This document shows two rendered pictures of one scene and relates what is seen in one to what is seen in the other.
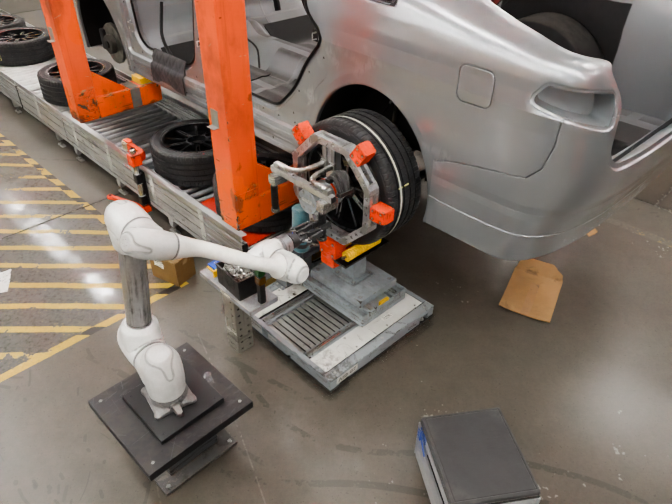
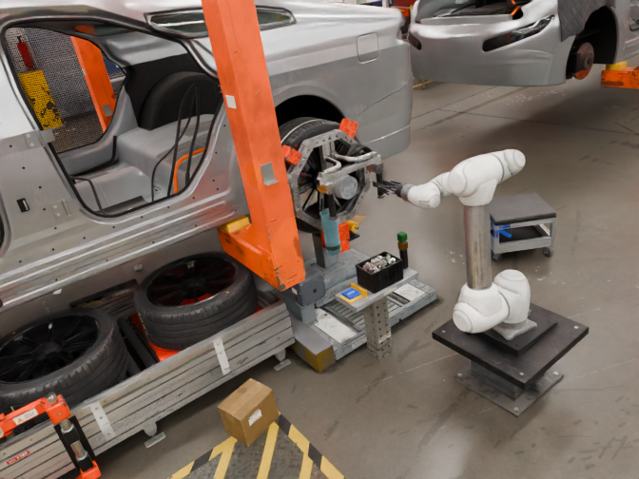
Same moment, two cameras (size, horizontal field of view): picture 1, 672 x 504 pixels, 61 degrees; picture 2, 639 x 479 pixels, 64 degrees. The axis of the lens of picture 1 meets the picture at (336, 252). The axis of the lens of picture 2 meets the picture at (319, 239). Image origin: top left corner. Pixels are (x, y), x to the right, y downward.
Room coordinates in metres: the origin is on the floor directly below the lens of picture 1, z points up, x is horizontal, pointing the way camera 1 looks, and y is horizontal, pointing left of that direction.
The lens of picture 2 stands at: (1.94, 2.71, 1.89)
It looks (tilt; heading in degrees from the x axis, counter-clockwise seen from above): 27 degrees down; 283
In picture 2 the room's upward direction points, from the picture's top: 9 degrees counter-clockwise
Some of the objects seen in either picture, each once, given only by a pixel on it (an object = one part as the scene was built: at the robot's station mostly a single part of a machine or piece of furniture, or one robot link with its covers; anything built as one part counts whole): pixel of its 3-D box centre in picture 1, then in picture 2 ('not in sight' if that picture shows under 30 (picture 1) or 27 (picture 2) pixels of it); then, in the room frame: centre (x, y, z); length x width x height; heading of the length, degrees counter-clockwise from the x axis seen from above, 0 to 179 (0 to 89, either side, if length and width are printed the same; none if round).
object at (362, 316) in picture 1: (352, 286); (329, 277); (2.57, -0.10, 0.13); 0.50 x 0.36 x 0.10; 45
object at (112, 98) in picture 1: (123, 84); not in sight; (4.27, 1.65, 0.69); 0.52 x 0.17 x 0.35; 135
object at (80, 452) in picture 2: (139, 181); (72, 437); (3.47, 1.37, 0.30); 0.09 x 0.05 x 0.50; 45
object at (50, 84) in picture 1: (78, 81); not in sight; (5.16, 2.40, 0.39); 0.66 x 0.66 x 0.24
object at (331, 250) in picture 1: (337, 246); (334, 236); (2.48, -0.01, 0.48); 0.16 x 0.12 x 0.17; 135
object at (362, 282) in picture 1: (353, 260); (325, 252); (2.57, -0.10, 0.32); 0.40 x 0.30 x 0.28; 45
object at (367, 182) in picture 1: (333, 189); (329, 181); (2.45, 0.02, 0.85); 0.54 x 0.07 x 0.54; 45
